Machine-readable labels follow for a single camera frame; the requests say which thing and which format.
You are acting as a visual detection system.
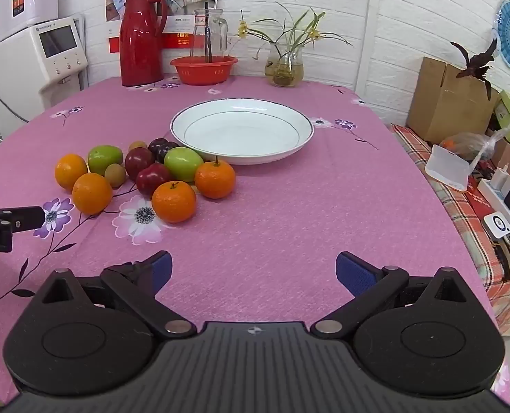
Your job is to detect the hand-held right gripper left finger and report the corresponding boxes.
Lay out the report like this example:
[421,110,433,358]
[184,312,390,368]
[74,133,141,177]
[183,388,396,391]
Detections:
[35,250,197,340]

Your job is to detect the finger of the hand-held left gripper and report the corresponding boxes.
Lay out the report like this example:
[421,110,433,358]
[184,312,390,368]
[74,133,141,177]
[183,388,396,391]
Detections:
[0,206,46,233]

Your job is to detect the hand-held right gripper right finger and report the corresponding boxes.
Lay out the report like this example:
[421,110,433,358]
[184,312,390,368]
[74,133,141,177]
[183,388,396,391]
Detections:
[311,251,475,340]

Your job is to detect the smooth orange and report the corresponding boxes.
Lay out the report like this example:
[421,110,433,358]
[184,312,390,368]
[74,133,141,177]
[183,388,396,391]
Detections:
[72,173,113,215]
[55,153,89,191]

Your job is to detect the tangerine with stem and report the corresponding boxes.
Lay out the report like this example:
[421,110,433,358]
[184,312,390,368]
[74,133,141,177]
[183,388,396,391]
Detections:
[194,156,237,200]
[152,181,197,224]

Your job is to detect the dark red passion fruit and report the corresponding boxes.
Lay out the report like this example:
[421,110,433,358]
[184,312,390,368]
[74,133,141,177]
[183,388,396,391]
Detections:
[135,163,172,196]
[124,147,155,180]

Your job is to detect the green jujube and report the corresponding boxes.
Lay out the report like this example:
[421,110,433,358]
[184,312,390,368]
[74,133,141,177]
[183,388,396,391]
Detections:
[164,147,205,182]
[87,145,124,177]

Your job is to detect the white round plate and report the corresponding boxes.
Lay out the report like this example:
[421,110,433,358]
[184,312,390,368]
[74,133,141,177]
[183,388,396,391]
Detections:
[170,99,315,165]

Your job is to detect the pink floral tablecloth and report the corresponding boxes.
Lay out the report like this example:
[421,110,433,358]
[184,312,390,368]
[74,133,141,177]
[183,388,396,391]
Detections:
[0,75,510,403]

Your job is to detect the white appliance with screen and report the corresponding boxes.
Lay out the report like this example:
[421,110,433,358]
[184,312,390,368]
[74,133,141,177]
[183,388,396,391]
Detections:
[0,15,89,138]

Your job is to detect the plaid blanket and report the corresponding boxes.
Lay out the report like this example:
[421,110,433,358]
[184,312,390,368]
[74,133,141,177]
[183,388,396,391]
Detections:
[388,124,510,336]

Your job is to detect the white pouch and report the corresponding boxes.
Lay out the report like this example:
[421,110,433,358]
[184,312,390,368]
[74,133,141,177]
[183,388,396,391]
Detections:
[424,144,473,192]

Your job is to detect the white square device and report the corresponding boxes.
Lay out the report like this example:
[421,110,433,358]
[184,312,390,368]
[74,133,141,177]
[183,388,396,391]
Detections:
[482,213,510,239]

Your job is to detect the white power strip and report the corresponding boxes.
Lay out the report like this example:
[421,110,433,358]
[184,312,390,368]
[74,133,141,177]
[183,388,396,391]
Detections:
[478,178,510,242]

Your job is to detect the plastic bag with oranges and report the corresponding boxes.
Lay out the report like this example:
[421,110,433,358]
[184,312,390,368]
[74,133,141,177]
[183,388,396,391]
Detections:
[439,120,510,162]

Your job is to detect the large cardboard box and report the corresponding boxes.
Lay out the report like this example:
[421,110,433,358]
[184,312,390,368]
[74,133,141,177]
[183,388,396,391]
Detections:
[406,57,502,146]

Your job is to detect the red plastic basket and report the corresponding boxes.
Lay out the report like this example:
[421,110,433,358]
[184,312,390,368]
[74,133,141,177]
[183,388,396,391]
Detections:
[170,55,239,86]

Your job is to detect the red thermos jug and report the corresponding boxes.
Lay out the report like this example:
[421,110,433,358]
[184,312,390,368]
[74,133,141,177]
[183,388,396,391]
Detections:
[119,0,170,87]

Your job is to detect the glass vase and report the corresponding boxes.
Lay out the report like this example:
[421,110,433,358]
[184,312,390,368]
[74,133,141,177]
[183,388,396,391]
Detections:
[264,43,304,88]

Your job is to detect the dark chopsticks pair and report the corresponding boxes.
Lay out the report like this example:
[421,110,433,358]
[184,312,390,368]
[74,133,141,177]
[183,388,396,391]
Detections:
[204,2,215,63]

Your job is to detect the clear glass jar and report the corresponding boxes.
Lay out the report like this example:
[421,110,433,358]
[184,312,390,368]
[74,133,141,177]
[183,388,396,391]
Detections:
[190,9,229,63]

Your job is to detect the dark red leafy plant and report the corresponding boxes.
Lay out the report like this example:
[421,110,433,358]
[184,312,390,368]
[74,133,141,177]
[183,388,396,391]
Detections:
[450,39,498,99]

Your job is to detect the orchid plant yellow flowers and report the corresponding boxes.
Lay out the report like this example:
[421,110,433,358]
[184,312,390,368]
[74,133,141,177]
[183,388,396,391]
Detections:
[231,2,354,74]

